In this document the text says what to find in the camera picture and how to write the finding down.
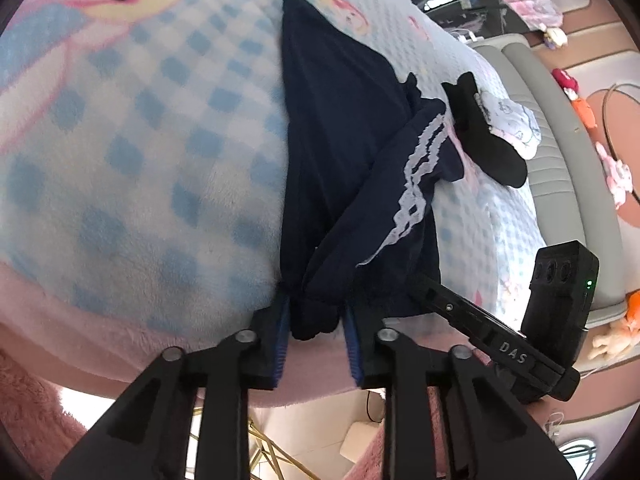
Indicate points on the folded black garment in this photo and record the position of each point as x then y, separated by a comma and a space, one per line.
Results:
496, 157

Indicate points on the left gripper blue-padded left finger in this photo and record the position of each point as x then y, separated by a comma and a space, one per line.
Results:
145, 433

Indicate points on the blue checkered cartoon blanket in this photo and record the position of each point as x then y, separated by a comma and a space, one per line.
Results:
146, 154

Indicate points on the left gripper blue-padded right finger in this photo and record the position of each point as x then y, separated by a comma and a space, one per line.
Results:
446, 415

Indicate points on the grey padded headboard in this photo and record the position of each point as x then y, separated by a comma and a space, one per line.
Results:
566, 176

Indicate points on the folded white printed garment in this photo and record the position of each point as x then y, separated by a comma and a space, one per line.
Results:
512, 122

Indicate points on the orange plush toy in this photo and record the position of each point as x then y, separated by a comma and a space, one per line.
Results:
585, 113

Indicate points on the red plush toy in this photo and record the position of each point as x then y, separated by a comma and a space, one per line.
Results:
568, 84

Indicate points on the navy striped track pants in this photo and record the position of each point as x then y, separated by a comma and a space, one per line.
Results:
365, 152

